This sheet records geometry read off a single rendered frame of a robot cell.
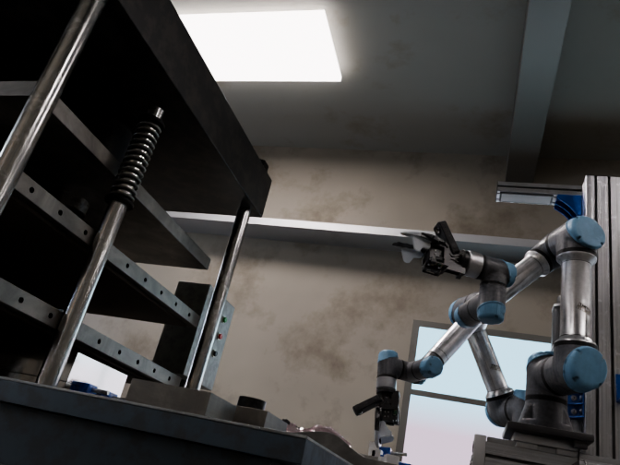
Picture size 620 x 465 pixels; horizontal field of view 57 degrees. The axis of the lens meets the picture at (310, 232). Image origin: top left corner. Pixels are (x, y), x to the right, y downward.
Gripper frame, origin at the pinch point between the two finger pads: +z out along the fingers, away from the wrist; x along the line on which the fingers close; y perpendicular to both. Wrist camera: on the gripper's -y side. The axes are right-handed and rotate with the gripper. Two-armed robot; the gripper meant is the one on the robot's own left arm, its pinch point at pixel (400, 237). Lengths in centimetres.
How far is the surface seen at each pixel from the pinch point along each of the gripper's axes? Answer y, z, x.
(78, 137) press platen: -5, 96, 3
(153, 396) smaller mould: 66, 52, -22
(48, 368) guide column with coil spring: 54, 83, 24
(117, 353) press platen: 38, 72, 50
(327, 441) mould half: 56, 7, 21
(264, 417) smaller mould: 62, 30, -13
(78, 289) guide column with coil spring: 32, 83, 21
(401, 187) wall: -199, -68, 218
